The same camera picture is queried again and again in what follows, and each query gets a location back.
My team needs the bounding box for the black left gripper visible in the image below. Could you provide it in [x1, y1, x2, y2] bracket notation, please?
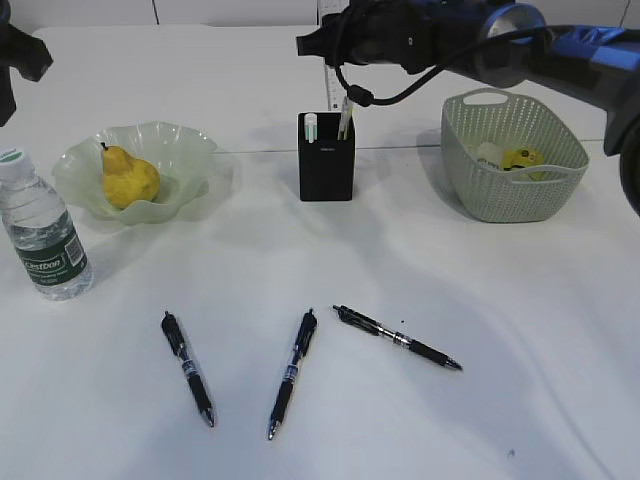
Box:
[0, 21, 53, 126]

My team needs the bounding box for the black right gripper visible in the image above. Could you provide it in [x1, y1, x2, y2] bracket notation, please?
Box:
[296, 1, 485, 75]

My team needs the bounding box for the clear plastic ruler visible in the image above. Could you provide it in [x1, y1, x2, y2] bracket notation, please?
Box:
[324, 0, 346, 112]

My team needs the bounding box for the yellow-green utility knife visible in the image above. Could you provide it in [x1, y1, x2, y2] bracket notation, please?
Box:
[337, 96, 353, 141]

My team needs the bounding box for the teal white utility knife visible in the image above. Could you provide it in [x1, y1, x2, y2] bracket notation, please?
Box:
[303, 112, 318, 144]

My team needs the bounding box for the clear plastic water bottle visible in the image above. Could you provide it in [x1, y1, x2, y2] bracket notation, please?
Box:
[1, 148, 93, 301]

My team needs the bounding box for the yellow pear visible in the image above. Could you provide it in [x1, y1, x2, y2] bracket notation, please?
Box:
[100, 142, 161, 209]

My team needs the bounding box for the yellow white waste paper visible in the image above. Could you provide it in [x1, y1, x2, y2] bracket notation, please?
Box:
[472, 142, 545, 172]

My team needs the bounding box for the blue black gel pen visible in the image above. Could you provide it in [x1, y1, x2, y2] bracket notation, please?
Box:
[267, 309, 318, 441]

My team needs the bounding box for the blue black right robot arm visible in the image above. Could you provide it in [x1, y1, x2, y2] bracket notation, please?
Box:
[296, 1, 639, 210]

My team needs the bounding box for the black square pen holder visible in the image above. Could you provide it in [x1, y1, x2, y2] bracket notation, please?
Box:
[297, 112, 356, 202]

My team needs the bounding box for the pale green wavy glass plate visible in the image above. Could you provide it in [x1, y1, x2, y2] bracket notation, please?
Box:
[53, 121, 218, 225]

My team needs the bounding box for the green woven plastic basket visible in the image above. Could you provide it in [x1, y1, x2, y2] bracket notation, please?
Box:
[441, 88, 589, 223]

